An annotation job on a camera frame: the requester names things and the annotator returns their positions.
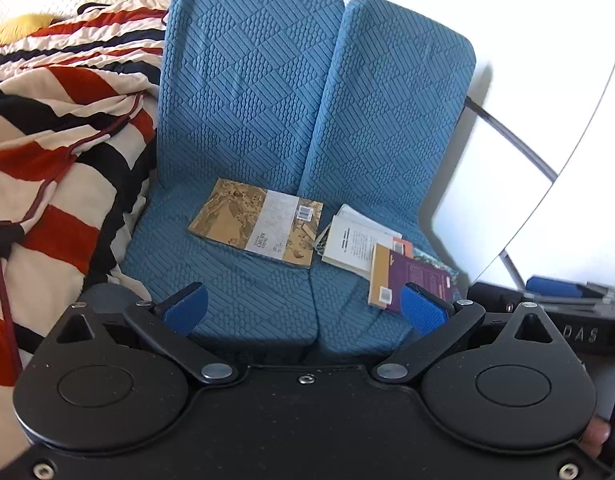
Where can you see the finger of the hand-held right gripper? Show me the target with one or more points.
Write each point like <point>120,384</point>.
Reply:
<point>555,286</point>
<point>492,297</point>

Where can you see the brown cover book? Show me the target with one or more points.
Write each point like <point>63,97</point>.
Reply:
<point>237,220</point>

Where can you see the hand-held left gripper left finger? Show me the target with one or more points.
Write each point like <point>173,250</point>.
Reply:
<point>185,310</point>

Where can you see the yellow pillow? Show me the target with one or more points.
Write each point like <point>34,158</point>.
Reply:
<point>17,27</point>

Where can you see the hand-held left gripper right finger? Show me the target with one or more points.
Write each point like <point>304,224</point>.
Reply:
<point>422,310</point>

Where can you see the white cover book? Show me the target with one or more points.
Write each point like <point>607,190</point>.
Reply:
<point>352,245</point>

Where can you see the white table with metal frame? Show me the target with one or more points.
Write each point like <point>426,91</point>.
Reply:
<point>587,210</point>

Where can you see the red black striped blanket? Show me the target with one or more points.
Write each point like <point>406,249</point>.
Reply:
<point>62,185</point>

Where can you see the purple cover book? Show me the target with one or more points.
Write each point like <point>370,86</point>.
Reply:
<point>422,272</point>

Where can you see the person's right hand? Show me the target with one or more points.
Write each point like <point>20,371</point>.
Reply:
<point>597,435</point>

